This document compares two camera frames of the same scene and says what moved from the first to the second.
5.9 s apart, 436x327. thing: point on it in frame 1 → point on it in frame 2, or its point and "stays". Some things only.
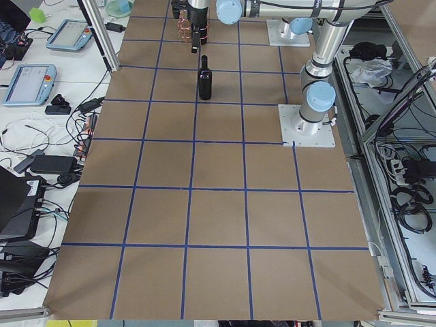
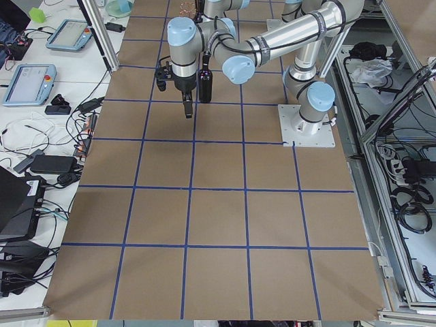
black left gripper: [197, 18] → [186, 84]
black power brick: [52, 164] stays
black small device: [59, 106] stays
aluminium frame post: [101, 33] stays
